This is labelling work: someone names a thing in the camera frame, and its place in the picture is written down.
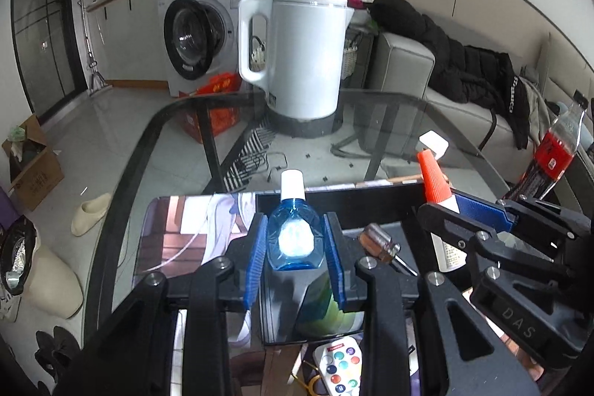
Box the black cardboard box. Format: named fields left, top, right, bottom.
left=259, top=182, right=449, bottom=350

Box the white power adapter cube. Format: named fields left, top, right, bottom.
left=416, top=130, right=449, bottom=161

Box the blue bottle white cap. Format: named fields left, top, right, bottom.
left=266, top=169, right=324, bottom=271

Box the black jacket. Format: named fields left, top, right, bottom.
left=368, top=0, right=529, bottom=150

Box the brown cardboard box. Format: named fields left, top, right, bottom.
left=2, top=115, right=65, bottom=211

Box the white colourful-button remote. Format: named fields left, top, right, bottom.
left=313, top=336, right=362, bottom=396

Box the glue bottle orange cap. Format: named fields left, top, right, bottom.
left=417, top=149, right=466, bottom=272

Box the white washing machine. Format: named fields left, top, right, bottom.
left=157, top=0, right=241, bottom=98

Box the beige trash bin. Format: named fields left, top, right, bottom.
left=1, top=215, right=84, bottom=318

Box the white electric kettle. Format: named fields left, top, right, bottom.
left=238, top=0, right=353, bottom=139

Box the brown handle screwdriver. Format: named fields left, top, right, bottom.
left=358, top=223, right=418, bottom=276

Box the beige slipper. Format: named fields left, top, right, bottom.
left=71, top=193, right=112, bottom=237

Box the white green power bank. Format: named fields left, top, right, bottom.
left=295, top=274, right=365, bottom=339

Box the yellow plastic tool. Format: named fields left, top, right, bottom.
left=291, top=361, right=322, bottom=396

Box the cola bottle red label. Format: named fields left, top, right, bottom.
left=503, top=91, right=588, bottom=201

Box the red gift box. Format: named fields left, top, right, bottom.
left=179, top=71, right=243, bottom=146

